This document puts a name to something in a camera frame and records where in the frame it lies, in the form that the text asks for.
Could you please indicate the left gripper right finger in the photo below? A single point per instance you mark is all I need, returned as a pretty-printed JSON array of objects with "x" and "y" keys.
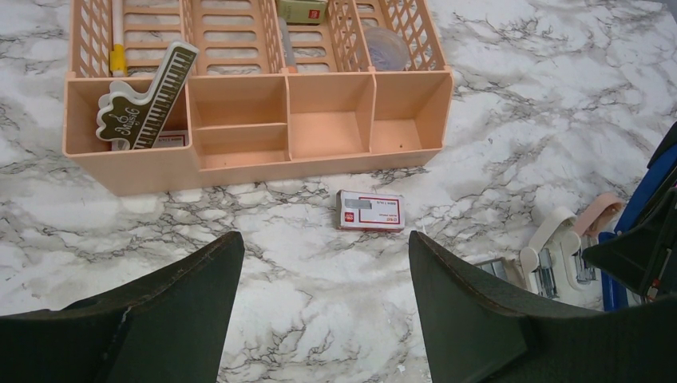
[{"x": 480, "y": 328}]

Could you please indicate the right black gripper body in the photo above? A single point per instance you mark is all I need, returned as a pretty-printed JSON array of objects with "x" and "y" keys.
[{"x": 643, "y": 258}]

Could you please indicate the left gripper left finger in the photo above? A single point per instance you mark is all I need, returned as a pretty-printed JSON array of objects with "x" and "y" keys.
[{"x": 167, "y": 326}]

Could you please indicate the red white staple box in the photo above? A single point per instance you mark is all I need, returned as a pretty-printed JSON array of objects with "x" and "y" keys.
[{"x": 361, "y": 211}]

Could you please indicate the red white card in organizer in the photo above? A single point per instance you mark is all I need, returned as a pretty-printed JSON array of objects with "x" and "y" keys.
[{"x": 172, "y": 139}]

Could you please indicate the black white item in organizer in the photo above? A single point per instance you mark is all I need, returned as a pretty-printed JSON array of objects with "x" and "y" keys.
[{"x": 136, "y": 119}]

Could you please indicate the orange plastic desk organizer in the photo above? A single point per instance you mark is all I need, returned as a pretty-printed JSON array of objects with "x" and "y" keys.
[{"x": 248, "y": 118}]

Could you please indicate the white yellow pen in organizer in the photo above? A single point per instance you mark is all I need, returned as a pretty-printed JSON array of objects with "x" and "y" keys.
[{"x": 117, "y": 60}]

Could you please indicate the clear round lid in organizer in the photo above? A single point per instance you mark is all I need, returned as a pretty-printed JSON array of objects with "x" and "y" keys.
[{"x": 387, "y": 50}]

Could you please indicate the white green box in organizer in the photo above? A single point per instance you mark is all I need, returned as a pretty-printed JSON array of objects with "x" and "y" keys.
[{"x": 303, "y": 12}]

